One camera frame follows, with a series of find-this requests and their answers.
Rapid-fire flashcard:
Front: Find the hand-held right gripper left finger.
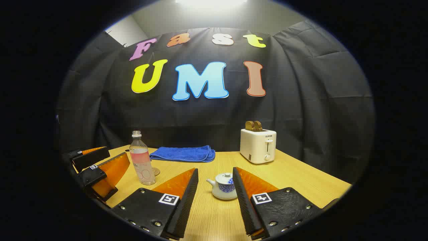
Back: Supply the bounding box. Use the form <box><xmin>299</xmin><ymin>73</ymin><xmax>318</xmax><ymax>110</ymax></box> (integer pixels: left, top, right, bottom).
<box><xmin>111</xmin><ymin>168</ymin><xmax>199</xmax><ymax>239</ymax></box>

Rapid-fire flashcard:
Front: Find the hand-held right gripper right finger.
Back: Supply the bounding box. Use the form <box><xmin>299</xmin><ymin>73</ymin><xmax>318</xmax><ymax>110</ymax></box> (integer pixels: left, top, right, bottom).
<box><xmin>232</xmin><ymin>167</ymin><xmax>323</xmax><ymax>240</ymax></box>

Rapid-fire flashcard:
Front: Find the white blue-patterned teacup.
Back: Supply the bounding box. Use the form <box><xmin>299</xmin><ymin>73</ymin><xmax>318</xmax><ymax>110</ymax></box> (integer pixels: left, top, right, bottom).
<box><xmin>206</xmin><ymin>177</ymin><xmax>238</xmax><ymax>200</ymax></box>

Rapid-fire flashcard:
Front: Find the clear water bottle pink label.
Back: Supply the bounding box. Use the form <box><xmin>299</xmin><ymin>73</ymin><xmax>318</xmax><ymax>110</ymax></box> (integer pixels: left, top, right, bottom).
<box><xmin>129</xmin><ymin>131</ymin><xmax>156</xmax><ymax>185</ymax></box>

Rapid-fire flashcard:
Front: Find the blue folded towel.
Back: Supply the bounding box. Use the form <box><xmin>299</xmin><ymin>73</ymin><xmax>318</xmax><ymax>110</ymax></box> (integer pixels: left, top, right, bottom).
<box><xmin>149</xmin><ymin>145</ymin><xmax>216</xmax><ymax>163</ymax></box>

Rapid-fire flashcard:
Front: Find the white toaster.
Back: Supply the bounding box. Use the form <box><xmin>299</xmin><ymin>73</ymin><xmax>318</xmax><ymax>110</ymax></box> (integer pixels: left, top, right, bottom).
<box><xmin>240</xmin><ymin>129</ymin><xmax>277</xmax><ymax>164</ymax></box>

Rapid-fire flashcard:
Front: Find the black backdrop cloth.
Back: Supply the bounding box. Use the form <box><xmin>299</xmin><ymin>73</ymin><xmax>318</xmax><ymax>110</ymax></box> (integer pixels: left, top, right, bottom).
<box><xmin>55</xmin><ymin>20</ymin><xmax>377</xmax><ymax>184</ymax></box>

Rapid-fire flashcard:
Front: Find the ceiling light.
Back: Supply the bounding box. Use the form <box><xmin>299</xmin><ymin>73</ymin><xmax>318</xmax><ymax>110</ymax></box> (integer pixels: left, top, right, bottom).
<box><xmin>176</xmin><ymin>0</ymin><xmax>248</xmax><ymax>5</ymax></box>

